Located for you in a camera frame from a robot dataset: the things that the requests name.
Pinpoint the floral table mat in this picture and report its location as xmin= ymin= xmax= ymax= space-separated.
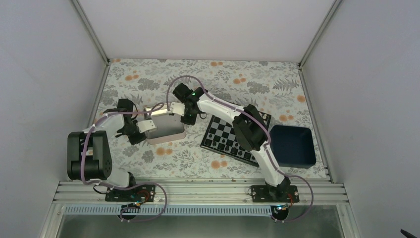
xmin=96 ymin=59 xmax=313 ymax=179

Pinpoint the blue plastic box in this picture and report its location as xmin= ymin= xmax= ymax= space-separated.
xmin=270 ymin=125 xmax=316 ymax=169

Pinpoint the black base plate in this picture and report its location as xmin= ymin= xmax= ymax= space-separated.
xmin=247 ymin=185 xmax=300 ymax=203
xmin=105 ymin=184 xmax=156 ymax=203

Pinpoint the left aluminium frame post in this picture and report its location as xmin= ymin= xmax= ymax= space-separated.
xmin=71 ymin=0 xmax=109 ymax=64

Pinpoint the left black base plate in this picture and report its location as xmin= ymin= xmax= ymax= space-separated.
xmin=105 ymin=184 xmax=156 ymax=203

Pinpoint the aluminium frame post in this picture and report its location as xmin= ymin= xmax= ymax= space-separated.
xmin=71 ymin=0 xmax=109 ymax=64
xmin=299 ymin=0 xmax=343 ymax=70

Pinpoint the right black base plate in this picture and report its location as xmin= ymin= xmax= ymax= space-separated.
xmin=247 ymin=185 xmax=300 ymax=203

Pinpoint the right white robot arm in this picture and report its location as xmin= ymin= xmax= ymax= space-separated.
xmin=172 ymin=83 xmax=290 ymax=202

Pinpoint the black white chessboard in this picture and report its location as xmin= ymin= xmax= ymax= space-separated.
xmin=200 ymin=116 xmax=258 ymax=167

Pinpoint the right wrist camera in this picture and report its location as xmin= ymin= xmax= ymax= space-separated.
xmin=167 ymin=102 xmax=185 ymax=116

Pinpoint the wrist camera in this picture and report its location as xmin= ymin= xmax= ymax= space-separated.
xmin=167 ymin=102 xmax=185 ymax=116
xmin=136 ymin=119 xmax=157 ymax=133

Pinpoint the right aluminium frame post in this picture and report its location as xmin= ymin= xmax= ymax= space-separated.
xmin=299 ymin=0 xmax=343 ymax=70

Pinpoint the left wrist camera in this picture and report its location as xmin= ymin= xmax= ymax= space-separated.
xmin=136 ymin=119 xmax=157 ymax=133

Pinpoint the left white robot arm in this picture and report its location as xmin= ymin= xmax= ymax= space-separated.
xmin=67 ymin=99 xmax=146 ymax=201

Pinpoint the aluminium front rail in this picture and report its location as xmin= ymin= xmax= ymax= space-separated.
xmin=53 ymin=179 xmax=349 ymax=205

